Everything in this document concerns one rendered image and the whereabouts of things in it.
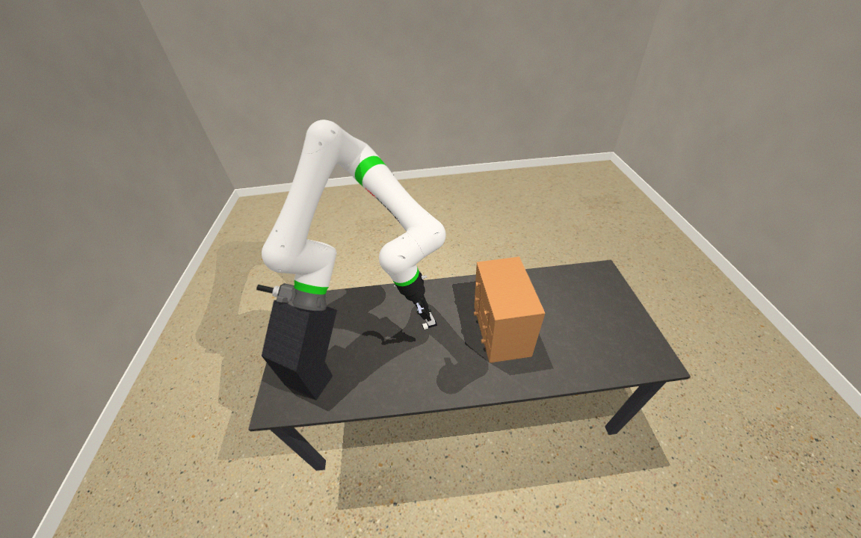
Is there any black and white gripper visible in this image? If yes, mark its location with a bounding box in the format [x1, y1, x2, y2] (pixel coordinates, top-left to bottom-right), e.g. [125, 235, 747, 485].
[405, 286, 435, 326]

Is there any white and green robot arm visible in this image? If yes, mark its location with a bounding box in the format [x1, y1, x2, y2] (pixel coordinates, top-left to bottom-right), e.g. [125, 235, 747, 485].
[256, 120, 446, 311]

